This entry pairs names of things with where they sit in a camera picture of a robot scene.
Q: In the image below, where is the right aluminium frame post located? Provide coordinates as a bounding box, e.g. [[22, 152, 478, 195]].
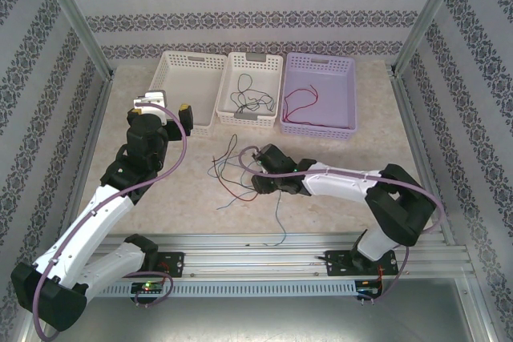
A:
[[390, 0, 470, 77]]

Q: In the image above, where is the grey metal panel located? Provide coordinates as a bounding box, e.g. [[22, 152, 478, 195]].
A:
[[39, 277, 482, 342]]

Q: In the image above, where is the circuit board with green light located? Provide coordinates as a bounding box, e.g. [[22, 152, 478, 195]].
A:
[[131, 281, 166, 296]]

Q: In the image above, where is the purple plastic basket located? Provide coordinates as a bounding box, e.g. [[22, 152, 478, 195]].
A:
[[279, 51, 358, 137]]

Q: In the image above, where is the white basket with grey handles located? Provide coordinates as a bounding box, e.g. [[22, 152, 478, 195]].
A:
[[215, 51, 285, 130]]

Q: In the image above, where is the circuit board with blue light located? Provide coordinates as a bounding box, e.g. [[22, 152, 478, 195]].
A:
[[355, 279, 384, 299]]

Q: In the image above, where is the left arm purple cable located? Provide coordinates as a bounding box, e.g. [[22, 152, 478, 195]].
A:
[[34, 105, 189, 339]]

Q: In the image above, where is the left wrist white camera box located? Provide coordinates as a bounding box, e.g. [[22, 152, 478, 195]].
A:
[[133, 90, 168, 125]]

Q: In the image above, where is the thin blue cable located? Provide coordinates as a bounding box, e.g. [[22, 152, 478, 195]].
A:
[[208, 149, 257, 211]]

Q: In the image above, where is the left aluminium frame post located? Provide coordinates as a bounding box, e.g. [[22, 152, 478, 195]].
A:
[[35, 0, 115, 78]]

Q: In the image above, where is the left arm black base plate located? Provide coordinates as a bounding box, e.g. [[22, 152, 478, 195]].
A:
[[111, 251, 186, 279]]

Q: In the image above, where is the white slotted cable duct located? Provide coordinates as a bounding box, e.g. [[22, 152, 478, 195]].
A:
[[86, 280, 357, 299]]

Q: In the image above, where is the left aluminium side rail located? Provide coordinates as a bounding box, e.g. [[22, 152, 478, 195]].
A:
[[66, 75, 115, 219]]

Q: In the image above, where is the aluminium frame post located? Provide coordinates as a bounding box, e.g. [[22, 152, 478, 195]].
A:
[[35, 0, 115, 78], [390, 0, 470, 77]]

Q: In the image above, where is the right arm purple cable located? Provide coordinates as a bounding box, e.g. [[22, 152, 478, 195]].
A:
[[238, 145, 446, 305]]

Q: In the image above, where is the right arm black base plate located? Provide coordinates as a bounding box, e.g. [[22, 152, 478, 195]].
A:
[[325, 249, 400, 278]]

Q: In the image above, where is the thin black cable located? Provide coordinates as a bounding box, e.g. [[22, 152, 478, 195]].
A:
[[212, 135, 241, 183], [232, 89, 278, 114], [230, 73, 277, 115]]

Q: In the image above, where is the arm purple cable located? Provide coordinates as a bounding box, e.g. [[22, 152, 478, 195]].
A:
[[238, 145, 446, 305], [34, 105, 189, 339]]

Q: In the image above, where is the wide white plastic basket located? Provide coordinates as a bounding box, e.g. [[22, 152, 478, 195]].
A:
[[137, 50, 228, 138]]

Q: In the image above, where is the bundle of coloured wires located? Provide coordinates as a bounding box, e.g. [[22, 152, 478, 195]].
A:
[[216, 149, 288, 247]]

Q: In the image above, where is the aluminium mounting rail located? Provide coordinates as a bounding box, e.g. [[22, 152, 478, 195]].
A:
[[38, 232, 472, 281]]

